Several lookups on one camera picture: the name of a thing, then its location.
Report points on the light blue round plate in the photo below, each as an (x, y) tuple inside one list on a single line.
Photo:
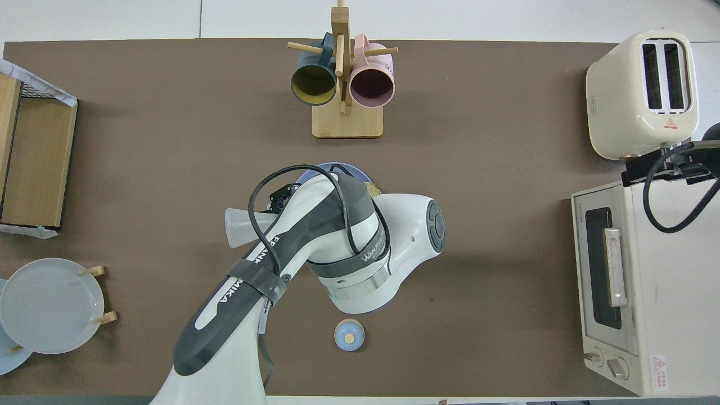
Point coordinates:
[(8, 363)]

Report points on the pink ribbed mug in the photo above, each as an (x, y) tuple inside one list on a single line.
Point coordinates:
[(371, 84)]

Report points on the dark teal mug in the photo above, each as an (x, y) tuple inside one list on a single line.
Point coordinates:
[(312, 84)]

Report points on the translucent bottle navy cap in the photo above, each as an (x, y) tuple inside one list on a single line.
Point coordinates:
[(242, 225)]

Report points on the white toaster oven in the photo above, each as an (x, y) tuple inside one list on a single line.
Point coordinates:
[(664, 281)]

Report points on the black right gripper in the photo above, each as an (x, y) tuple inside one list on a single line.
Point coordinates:
[(683, 160)]

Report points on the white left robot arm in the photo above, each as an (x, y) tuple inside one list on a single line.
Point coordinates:
[(360, 236)]

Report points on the brown table mat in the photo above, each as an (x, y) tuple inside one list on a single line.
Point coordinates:
[(169, 169)]

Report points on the cream two-slot toaster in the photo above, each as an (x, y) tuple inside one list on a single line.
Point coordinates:
[(619, 101)]

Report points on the toasted bread slice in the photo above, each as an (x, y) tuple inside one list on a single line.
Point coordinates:
[(372, 189)]

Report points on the grey round plate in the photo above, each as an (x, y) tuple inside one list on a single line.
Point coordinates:
[(50, 306)]

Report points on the wooden mug tree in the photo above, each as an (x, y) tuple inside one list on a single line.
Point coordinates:
[(349, 124)]

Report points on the wooden plate rack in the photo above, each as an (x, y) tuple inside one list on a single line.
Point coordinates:
[(107, 318)]

